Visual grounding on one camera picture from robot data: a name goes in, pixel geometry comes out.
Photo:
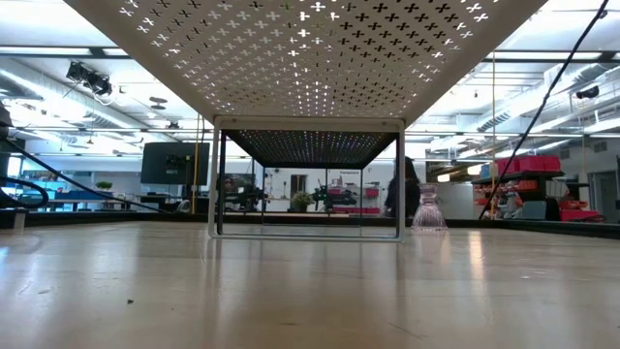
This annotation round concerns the pink ribbed glass candle holder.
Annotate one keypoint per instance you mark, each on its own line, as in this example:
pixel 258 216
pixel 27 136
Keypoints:
pixel 428 215

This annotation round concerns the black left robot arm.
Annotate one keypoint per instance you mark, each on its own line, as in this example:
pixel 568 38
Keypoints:
pixel 4 121

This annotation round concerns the background black robot arm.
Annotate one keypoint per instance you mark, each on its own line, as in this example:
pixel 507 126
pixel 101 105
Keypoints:
pixel 334 198

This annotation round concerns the small background potted plant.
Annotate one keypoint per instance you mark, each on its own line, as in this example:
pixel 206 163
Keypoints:
pixel 302 199

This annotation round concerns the black perforated metal shelf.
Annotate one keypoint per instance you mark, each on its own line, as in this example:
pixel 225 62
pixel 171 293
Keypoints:
pixel 310 148

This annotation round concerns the white perforated metal shelf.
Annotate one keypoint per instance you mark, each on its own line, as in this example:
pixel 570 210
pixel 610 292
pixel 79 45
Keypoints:
pixel 310 72

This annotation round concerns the person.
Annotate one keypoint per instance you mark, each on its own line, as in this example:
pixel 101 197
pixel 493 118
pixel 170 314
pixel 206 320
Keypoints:
pixel 412 189

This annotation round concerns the large black monitor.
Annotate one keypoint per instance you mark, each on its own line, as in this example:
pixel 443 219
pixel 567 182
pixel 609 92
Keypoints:
pixel 174 162

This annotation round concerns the small plant on blue table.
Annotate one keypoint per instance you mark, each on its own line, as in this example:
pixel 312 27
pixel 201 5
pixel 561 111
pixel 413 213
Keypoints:
pixel 103 185

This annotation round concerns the shelving rack with red bins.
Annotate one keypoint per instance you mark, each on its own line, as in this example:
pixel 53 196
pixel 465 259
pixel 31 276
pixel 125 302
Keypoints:
pixel 530 164

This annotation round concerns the blue table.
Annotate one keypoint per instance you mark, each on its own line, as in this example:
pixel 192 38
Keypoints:
pixel 72 195

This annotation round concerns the black ceiling-hung device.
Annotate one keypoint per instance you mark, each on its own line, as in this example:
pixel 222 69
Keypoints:
pixel 89 80

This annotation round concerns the small black ceiling camera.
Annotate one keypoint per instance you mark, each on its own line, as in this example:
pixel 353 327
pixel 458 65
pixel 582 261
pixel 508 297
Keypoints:
pixel 587 92

